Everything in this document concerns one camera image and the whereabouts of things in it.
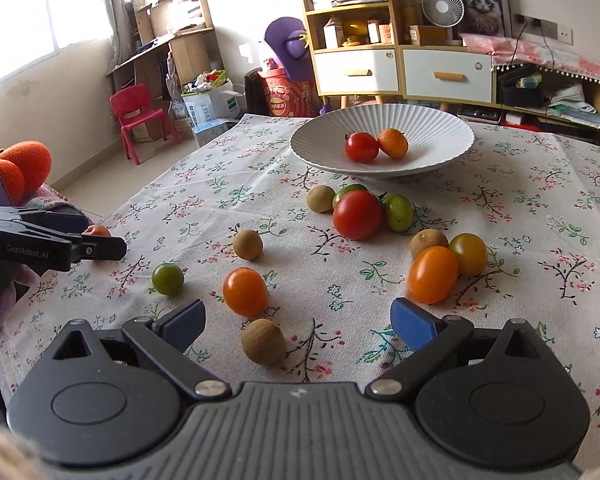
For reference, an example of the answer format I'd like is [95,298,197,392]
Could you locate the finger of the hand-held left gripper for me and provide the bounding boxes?
[71,236,129,266]
[12,208,89,239]

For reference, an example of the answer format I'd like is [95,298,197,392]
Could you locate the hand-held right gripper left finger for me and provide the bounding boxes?
[52,299,231,403]

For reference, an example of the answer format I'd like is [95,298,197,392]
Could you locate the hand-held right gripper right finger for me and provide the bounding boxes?
[365,297,551,401]

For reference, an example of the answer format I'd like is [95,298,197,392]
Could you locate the green cherry tomato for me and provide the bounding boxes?
[332,183,368,209]
[382,194,414,232]
[152,263,185,296]

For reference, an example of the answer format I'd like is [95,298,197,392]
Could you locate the orange cherry tomato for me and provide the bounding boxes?
[223,267,269,317]
[407,245,460,305]

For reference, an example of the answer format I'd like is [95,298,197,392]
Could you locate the longan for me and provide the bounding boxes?
[240,318,287,366]
[307,185,337,214]
[411,229,450,260]
[232,229,264,261]

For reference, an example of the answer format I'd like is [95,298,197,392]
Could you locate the olive yellow cherry tomato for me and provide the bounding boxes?
[449,233,489,277]

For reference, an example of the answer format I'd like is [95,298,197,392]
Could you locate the red tomato with stem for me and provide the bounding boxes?
[344,131,380,163]

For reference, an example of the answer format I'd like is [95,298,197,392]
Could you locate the white ribbed plate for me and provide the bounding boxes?
[289,105,476,180]

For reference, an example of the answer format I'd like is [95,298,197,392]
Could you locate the orange plush toy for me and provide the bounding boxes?
[0,140,52,207]

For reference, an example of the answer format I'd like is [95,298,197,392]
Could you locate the large red tomato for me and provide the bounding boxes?
[332,189,385,241]

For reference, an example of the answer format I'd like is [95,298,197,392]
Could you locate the red plastic chair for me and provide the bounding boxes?
[109,84,173,166]

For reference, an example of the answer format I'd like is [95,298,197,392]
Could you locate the floral tablecloth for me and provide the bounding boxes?
[0,112,600,468]

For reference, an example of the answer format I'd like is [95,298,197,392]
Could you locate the blue white carton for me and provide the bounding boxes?
[191,118,238,148]

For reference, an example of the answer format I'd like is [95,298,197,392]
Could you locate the white cardboard box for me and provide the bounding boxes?
[181,85,244,130]

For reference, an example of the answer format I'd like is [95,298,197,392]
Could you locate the wooden desk with hutch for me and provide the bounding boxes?
[106,0,217,111]

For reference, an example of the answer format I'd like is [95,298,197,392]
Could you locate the black upright appliance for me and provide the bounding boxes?
[243,67,267,114]

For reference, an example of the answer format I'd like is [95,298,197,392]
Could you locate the red round gift bucket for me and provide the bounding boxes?
[257,66,322,118]

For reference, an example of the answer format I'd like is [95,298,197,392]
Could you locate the wooden cabinet with white drawer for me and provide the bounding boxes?
[400,44,496,112]

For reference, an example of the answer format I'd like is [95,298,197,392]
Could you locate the black bag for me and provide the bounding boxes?
[496,64,545,109]

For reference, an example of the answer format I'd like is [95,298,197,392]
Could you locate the purple plush toy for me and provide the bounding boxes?
[263,16,312,81]

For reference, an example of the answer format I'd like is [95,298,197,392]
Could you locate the small brown cardboard box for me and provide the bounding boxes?
[408,25,449,45]

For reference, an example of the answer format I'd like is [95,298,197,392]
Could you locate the wooden corner shelf unit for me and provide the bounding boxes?
[297,0,403,109]

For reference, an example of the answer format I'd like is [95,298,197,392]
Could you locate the white milk carton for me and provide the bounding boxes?
[323,16,344,51]

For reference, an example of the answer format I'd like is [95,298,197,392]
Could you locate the pink floral cloth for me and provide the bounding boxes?
[459,32,600,92]

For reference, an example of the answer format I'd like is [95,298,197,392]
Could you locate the small white desk fan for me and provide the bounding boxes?
[421,0,466,43]

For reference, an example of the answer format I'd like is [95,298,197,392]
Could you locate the framed cat picture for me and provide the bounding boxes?
[444,0,512,39]

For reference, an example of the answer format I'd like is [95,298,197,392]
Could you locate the wall socket strip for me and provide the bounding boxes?
[511,12,574,44]

